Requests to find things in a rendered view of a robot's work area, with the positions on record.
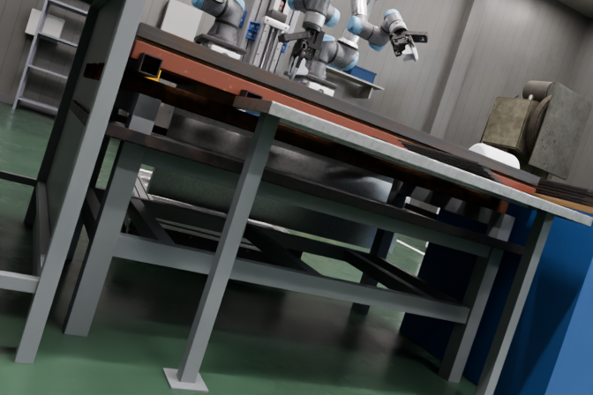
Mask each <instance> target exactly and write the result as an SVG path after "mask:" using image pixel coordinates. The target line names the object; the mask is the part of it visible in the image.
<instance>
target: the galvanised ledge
mask: <svg viewBox="0 0 593 395"><path fill-rule="evenodd" d="M163 110H166V111H169V112H171V113H174V114H177V115H181V116H185V117H188V118H191V119H193V120H196V121H199V122H202V123H206V124H210V125H213V126H215V127H218V128H221V129H224V130H228V131H231V132H234V133H236V134H240V135H243V136H246V137H248V138H252V137H253V134H254V133H253V132H250V131H247V130H243V129H240V128H237V127H235V126H232V125H229V124H226V123H222V122H219V121H216V120H214V119H211V118H208V117H205V116H201V115H198V114H195V113H192V112H189V111H186V110H183V109H180V108H176V107H173V106H170V105H168V104H165V105H164V108H163ZM272 145H275V146H278V147H280V148H283V149H286V150H289V151H291V152H294V153H300V154H302V155H305V156H308V157H311V158H313V159H316V160H321V161H324V162H326V163H330V164H333V165H335V166H338V167H341V168H346V169H348V170H351V171H354V172H358V173H360V174H363V175H368V176H370V177H373V178H376V179H379V180H381V181H384V182H388V183H393V181H394V179H393V178H390V177H387V176H384V175H380V174H377V173H374V172H372V171H369V170H366V169H363V168H359V167H356V166H353V165H350V164H348V163H345V162H342V161H339V160H335V159H331V158H328V157H326V156H323V155H320V154H317V153H313V152H310V151H307V150H305V149H302V148H299V147H296V146H293V145H289V144H286V143H283V142H281V141H278V140H275V139H274V141H273V143H272Z"/></svg>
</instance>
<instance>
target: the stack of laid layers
mask: <svg viewBox="0 0 593 395"><path fill-rule="evenodd" d="M135 36H138V37H140V38H143V39H145V40H148V41H151V42H154V43H156V44H159V45H162V46H163V47H166V48H170V49H173V50H175V51H177V52H180V53H183V54H185V55H187V56H191V57H194V58H197V59H199V60H201V61H204V62H206V63H210V64H212V65H215V66H217V67H220V68H223V69H224V70H227V71H231V72H234V73H236V74H238V75H241V76H244V77H246V78H250V79H252V80H255V81H258V82H260V83H262V84H264V85H267V86H271V87H273V88H276V89H278V90H281V91H283V92H285V93H290V94H292V95H295V96H297V97H299V98H302V99H305V100H307V101H311V102H313V103H316V104H319V105H320V106H323V107H325V108H330V109H332V110H334V111H337V112H339V113H342V114H344V115H346V116H351V117H353V118H356V119H358V120H360V121H363V122H366V123H369V124H372V125H374V126H377V127H379V128H381V129H384V130H388V131H391V132H393V133H395V134H398V135H400V136H403V137H405V138H409V139H412V140H414V141H416V142H419V143H421V144H424V145H428V146H430V147H432V148H435V149H438V150H440V151H442V152H445V153H449V154H452V155H455V156H459V157H462V158H464V159H468V160H473V161H476V162H479V163H482V164H485V165H486V166H487V167H488V168H489V169H491V170H493V171H496V172H499V173H501V174H503V175H507V176H510V177H513V178H514V179H517V180H520V181H522V182H525V183H528V184H531V185H535V186H537V185H538V183H539V180H540V177H538V176H536V175H532V174H530V173H527V172H525V171H522V170H520V169H518V168H514V167H511V166H509V165H507V164H505V163H502V162H500V161H497V160H494V159H491V158H489V157H486V156H484V155H482V154H479V153H475V152H473V151H470V150H469V149H466V148H464V147H461V146H458V145H455V144H453V143H450V142H448V141H446V140H443V139H441V138H437V137H434V136H433V135H430V134H428V133H425V132H422V131H420V130H417V129H414V128H412V127H409V126H407V125H405V124H402V123H398V122H396V121H394V120H392V119H389V118H386V117H384V116H381V115H378V114H376V113H373V112H371V111H369V110H366V109H364V108H360V107H358V106H355V105H353V104H350V103H348V102H346V101H342V100H340V99H337V98H335V97H333V96H330V95H328V94H325V93H322V92H319V91H317V90H314V89H312V88H310V87H308V86H304V85H301V84H298V83H297V82H294V81H292V80H289V79H287V78H283V77H281V76H278V75H276V74H273V73H272V72H269V71H265V70H262V69H260V68H258V67H256V66H253V65H251V64H248V63H245V62H242V61H240V60H237V59H235V58H233V57H231V56H226V55H224V54H222V53H220V52H217V51H215V50H212V49H210V48H206V47H204V46H201V45H199V44H197V43H194V42H192V41H188V40H186V39H184V38H181V37H179V36H176V35H174V34H170V33H168V32H165V31H163V30H161V29H158V28H156V27H153V26H150V25H148V24H145V23H143V22H141V23H139V26H138V29H137V32H136V34H135Z"/></svg>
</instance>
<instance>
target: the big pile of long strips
mask: <svg viewBox="0 0 593 395"><path fill-rule="evenodd" d="M530 187H531V188H534V189H536V191H535V193H537V194H541V195H545V196H548V197H552V198H558V199H562V200H565V201H568V202H572V203H576V204H579V205H586V206H589V207H593V190H588V189H584V188H580V187H576V186H572V185H568V184H564V183H556V182H553V181H548V180H545V179H540V180H539V183H538V185H537V186H535V185H530Z"/></svg>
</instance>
